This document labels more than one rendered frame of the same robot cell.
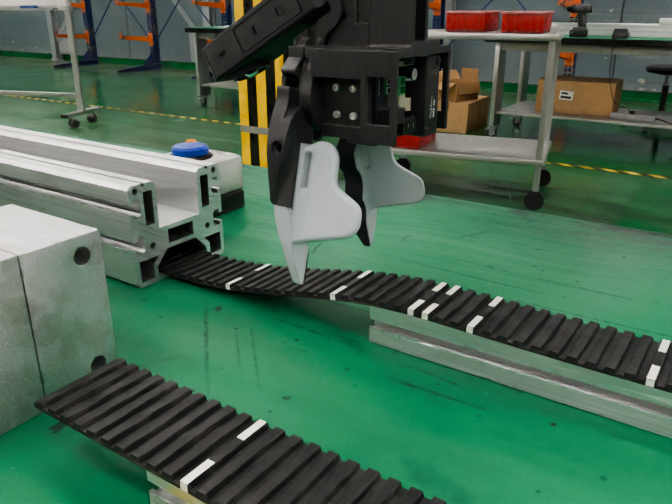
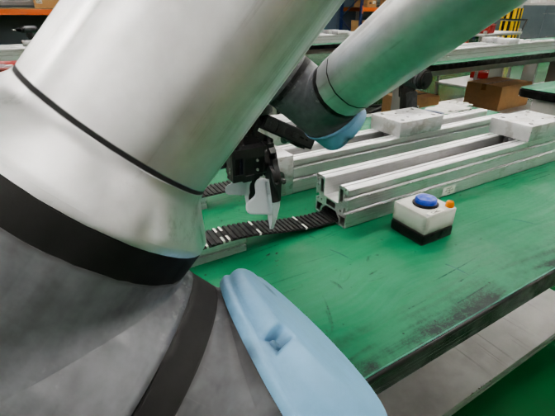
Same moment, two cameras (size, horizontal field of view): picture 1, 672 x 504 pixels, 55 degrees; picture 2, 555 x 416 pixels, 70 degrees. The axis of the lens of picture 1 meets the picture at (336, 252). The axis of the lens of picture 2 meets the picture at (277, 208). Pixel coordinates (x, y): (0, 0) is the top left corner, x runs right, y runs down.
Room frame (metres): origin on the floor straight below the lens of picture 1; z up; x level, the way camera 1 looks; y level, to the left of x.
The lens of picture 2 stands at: (0.73, -0.56, 1.17)
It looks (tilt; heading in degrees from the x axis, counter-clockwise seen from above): 27 degrees down; 115
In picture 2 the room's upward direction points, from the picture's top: straight up
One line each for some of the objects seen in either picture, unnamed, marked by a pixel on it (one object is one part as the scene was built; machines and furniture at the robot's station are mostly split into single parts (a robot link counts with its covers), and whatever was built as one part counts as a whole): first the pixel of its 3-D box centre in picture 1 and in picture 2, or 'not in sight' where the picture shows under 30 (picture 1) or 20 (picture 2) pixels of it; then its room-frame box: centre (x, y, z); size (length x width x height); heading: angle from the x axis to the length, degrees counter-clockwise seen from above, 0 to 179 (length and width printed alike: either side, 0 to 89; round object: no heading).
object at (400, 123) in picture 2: not in sight; (405, 126); (0.58, 0.57, 0.87); 0.16 x 0.11 x 0.07; 56
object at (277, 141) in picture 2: not in sight; (278, 135); (0.24, 0.47, 0.83); 0.11 x 0.10 x 0.10; 142
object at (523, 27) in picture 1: (459, 100); not in sight; (3.60, -0.68, 0.50); 1.03 x 0.55 x 1.01; 69
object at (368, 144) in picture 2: not in sight; (403, 143); (0.58, 0.57, 0.82); 0.80 x 0.10 x 0.09; 56
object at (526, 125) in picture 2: not in sight; (525, 130); (0.88, 0.67, 0.87); 0.16 x 0.11 x 0.07; 56
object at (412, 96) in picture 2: not in sight; (398, 101); (0.52, 0.81, 0.89); 0.20 x 0.08 x 0.22; 148
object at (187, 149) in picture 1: (190, 153); (425, 201); (0.69, 0.16, 0.84); 0.04 x 0.04 x 0.02
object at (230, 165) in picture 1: (187, 184); (419, 215); (0.68, 0.16, 0.81); 0.10 x 0.08 x 0.06; 146
